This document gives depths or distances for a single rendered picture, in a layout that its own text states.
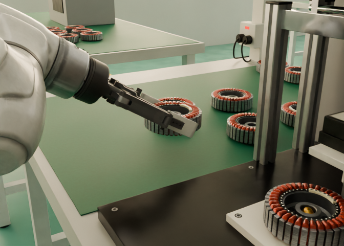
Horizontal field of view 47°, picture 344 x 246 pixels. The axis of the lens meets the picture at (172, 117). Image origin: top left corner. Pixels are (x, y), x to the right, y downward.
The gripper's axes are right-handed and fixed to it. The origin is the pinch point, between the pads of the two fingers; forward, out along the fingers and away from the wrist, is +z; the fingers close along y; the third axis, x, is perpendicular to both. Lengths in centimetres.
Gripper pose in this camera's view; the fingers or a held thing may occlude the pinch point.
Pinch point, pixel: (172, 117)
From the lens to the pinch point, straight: 76.6
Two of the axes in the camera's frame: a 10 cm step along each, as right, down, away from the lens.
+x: -4.5, 8.9, 0.9
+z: 7.6, 3.4, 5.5
